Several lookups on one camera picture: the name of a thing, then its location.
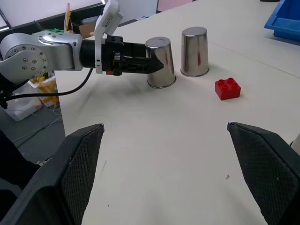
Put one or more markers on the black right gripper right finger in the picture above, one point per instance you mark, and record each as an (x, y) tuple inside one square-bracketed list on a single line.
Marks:
[(269, 173)]

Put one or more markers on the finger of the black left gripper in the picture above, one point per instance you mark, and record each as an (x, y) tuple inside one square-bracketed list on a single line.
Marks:
[(140, 66), (134, 49)]

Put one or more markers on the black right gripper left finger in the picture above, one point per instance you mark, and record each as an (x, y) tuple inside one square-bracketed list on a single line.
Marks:
[(49, 182)]

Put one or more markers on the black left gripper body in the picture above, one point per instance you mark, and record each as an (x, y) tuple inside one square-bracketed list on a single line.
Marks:
[(111, 56)]

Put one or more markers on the steel cup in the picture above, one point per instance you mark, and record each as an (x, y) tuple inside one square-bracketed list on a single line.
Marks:
[(194, 54), (164, 63)]

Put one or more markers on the small red building block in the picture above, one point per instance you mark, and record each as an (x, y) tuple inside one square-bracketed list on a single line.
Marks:
[(227, 90)]

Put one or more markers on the brown cardboard box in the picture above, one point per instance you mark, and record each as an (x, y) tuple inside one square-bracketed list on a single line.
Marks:
[(85, 30)]

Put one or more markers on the white foam box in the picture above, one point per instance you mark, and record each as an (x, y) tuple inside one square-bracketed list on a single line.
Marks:
[(25, 105)]

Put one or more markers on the blue plastic bin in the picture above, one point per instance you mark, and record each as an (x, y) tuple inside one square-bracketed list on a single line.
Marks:
[(284, 22)]

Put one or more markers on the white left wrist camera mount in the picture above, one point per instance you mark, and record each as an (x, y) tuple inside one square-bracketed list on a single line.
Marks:
[(106, 22)]

